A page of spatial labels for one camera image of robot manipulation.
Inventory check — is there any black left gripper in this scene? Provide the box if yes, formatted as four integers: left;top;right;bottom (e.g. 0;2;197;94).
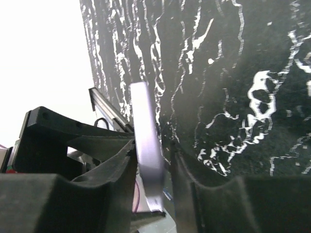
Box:
8;106;134;174

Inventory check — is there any aluminium frame rail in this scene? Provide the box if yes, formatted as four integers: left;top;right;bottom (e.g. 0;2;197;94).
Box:
88;87;134;133

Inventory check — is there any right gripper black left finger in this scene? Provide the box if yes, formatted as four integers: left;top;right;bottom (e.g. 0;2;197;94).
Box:
0;141;137;233

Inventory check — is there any phone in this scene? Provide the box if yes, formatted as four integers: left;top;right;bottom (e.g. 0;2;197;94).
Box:
130;82;165;212

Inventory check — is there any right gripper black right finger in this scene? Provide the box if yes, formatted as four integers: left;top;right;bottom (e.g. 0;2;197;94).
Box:
170;142;311;233

